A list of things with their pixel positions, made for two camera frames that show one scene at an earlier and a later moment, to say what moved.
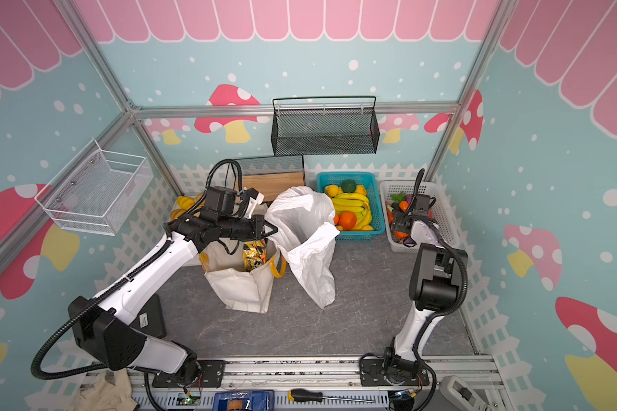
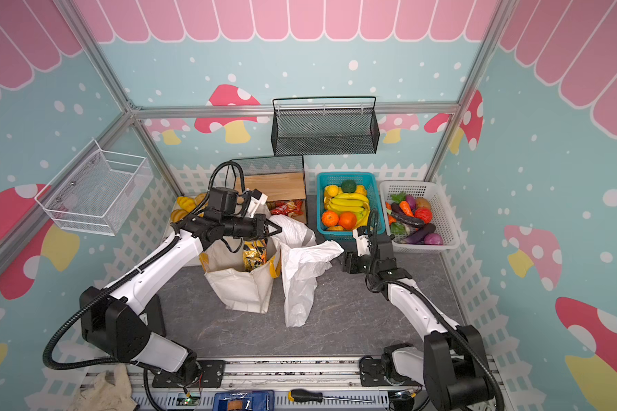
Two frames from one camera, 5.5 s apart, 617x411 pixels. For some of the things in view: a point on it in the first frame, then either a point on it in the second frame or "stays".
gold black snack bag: [254, 253] stays
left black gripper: [257, 228] stays
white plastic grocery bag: [305, 219] → [302, 260]
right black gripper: [400, 224] → [373, 244]
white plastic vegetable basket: [442, 221] stays
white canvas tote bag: [238, 288] stays
